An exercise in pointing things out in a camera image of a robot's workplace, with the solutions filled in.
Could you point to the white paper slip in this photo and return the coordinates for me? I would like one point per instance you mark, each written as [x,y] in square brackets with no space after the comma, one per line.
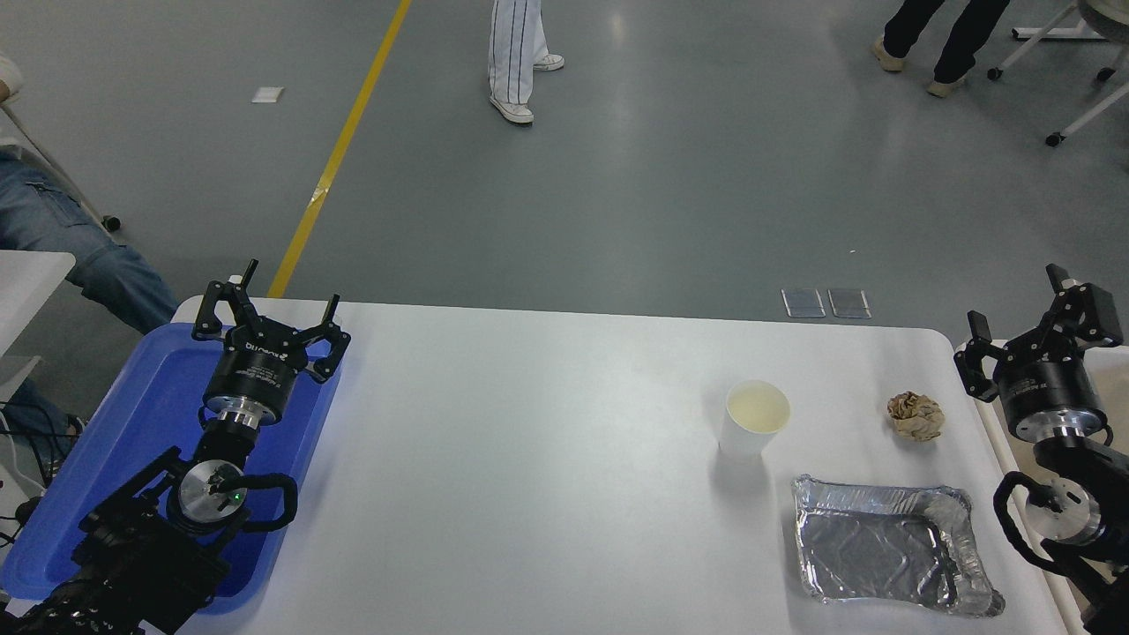
[267,94]

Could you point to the blue plastic tray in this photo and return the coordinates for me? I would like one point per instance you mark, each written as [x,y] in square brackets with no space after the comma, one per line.
[132,423]

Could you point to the yellow floor tape line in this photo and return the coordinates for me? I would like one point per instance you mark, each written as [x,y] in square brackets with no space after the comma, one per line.
[340,150]

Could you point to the seated person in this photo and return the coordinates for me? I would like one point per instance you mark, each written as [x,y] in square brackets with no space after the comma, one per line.
[53,238]

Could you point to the white paper cup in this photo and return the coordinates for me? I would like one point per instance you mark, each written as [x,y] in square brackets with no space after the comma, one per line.
[750,414]

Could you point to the walking person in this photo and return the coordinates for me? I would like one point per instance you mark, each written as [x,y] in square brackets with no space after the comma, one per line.
[966,35]

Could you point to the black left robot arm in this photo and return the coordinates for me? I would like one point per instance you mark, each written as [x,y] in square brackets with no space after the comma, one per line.
[141,556]

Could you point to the standing person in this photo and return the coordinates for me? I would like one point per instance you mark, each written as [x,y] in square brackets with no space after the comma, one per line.
[514,53]

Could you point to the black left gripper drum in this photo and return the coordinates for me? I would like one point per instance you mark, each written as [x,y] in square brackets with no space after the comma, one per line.
[251,375]

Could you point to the white wheeled stand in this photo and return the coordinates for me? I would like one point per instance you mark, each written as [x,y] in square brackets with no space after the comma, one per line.
[1036,40]

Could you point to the silver foil tray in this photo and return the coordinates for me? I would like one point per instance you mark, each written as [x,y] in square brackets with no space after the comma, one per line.
[882,542]

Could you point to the large pale bin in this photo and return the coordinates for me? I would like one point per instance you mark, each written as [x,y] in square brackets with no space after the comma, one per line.
[988,414]

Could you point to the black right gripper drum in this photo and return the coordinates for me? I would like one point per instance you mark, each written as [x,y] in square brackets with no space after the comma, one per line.
[1050,388]

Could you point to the clear floor plate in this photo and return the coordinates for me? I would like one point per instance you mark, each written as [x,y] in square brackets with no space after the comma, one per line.
[803,303]
[849,303]

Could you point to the metal chair leg with castor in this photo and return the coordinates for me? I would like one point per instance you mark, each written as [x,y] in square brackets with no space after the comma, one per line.
[62,172]

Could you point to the crumpled tan paper ball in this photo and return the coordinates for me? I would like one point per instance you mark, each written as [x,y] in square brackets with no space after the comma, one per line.
[915,416]

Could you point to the small white side table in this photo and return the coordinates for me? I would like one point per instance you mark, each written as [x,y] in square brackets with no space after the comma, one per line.
[26,282]

